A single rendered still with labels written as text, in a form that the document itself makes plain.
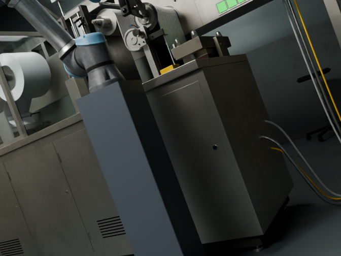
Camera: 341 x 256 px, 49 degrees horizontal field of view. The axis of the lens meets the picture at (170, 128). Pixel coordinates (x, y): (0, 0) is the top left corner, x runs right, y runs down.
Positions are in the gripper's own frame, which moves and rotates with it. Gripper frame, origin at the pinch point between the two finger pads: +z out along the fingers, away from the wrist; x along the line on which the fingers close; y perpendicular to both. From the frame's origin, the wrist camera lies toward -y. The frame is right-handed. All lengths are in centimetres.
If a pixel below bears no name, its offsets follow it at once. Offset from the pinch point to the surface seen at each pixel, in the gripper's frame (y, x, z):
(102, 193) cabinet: -75, 50, 33
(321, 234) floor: -100, -49, 74
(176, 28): 7.9, -4.6, 21.8
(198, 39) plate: -17.3, -23.7, 14.7
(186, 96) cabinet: -51, -19, 13
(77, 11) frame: 8.1, 32.7, -18.0
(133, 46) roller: -4.7, 15.1, 9.6
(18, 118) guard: -27, 98, 0
